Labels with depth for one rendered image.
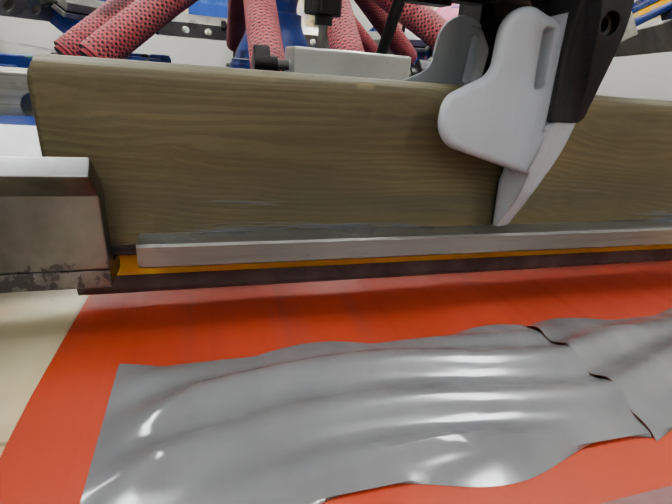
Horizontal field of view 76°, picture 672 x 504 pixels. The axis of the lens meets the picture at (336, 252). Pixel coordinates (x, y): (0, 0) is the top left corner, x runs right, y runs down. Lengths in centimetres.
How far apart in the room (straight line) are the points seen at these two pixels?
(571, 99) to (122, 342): 21
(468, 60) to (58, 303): 23
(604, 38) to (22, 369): 24
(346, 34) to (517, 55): 52
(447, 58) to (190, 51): 410
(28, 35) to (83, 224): 434
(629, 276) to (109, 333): 30
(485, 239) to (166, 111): 15
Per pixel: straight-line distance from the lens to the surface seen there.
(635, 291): 31
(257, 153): 18
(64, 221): 18
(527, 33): 21
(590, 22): 20
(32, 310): 23
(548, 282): 29
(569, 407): 18
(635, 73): 288
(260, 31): 67
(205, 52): 431
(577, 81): 21
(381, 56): 48
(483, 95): 19
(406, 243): 20
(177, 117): 18
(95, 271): 19
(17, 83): 42
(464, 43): 25
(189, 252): 18
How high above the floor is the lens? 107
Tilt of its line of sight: 24 degrees down
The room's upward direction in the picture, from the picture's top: 5 degrees clockwise
